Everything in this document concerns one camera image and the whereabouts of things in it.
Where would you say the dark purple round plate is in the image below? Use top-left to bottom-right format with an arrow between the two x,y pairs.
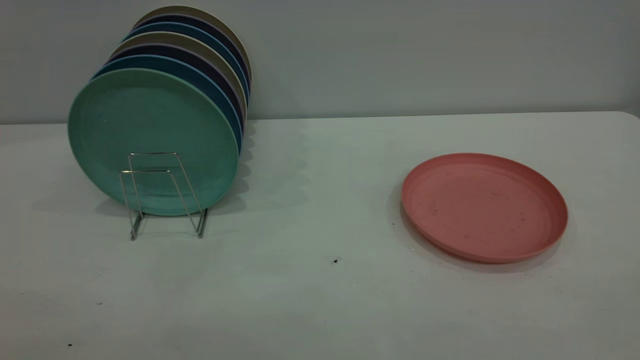
103,43 -> 246,132
131,13 -> 251,83

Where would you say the metal wire plate rack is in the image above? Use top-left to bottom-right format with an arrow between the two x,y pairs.
119,152 -> 209,241

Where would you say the pink round plate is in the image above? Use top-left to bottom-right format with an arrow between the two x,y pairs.
401,152 -> 569,265

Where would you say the beige round plate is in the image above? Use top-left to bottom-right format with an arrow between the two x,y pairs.
132,5 -> 252,81
110,31 -> 248,121

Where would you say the green round plate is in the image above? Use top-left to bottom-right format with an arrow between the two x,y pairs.
67,68 -> 241,217

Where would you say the blue round plate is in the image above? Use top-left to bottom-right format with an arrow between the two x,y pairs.
121,21 -> 250,98
91,54 -> 245,153

